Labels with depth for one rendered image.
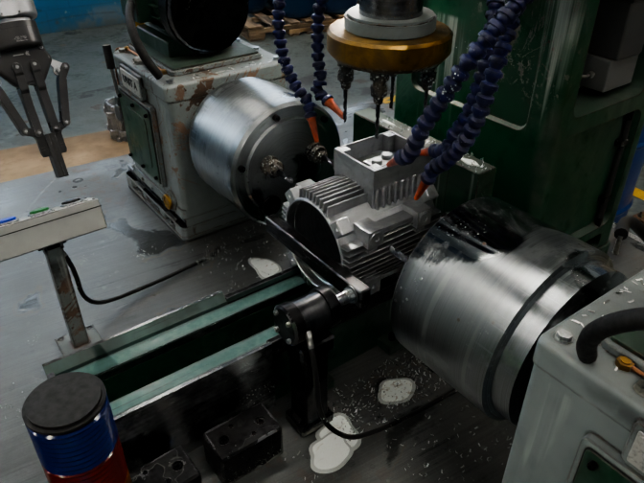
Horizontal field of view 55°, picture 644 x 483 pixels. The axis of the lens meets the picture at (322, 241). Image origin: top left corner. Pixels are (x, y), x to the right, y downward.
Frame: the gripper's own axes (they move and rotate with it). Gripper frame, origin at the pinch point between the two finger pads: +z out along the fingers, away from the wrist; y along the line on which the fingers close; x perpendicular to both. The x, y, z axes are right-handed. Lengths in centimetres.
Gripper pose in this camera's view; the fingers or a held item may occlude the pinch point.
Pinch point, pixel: (55, 155)
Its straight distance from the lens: 108.1
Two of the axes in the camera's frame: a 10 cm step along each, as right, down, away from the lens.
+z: 2.4, 9.4, 2.4
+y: 8.1, -3.3, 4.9
